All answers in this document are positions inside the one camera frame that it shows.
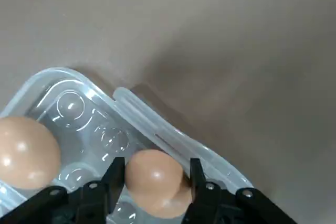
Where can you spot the clear plastic egg carton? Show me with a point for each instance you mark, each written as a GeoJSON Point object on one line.
{"type": "Point", "coordinates": [78, 119]}

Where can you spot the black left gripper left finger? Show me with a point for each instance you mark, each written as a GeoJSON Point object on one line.
{"type": "Point", "coordinates": [86, 203]}

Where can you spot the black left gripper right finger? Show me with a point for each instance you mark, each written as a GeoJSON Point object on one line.
{"type": "Point", "coordinates": [210, 205]}

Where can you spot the brown egg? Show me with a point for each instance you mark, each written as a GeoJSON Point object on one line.
{"type": "Point", "coordinates": [155, 182]}
{"type": "Point", "coordinates": [23, 155]}

